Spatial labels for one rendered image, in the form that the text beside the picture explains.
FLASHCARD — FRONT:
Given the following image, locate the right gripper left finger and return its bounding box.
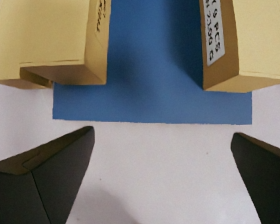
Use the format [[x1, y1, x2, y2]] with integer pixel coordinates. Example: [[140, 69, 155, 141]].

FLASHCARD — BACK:
[[0, 125, 95, 224]]

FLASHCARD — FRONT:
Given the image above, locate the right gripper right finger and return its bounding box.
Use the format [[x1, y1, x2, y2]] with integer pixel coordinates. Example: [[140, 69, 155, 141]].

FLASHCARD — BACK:
[[230, 132, 280, 224]]

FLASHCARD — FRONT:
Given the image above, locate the brown cardboard carton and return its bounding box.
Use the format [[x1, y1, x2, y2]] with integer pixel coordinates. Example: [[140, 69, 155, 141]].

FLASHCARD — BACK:
[[19, 0, 111, 85], [199, 0, 280, 93], [0, 0, 52, 89]]

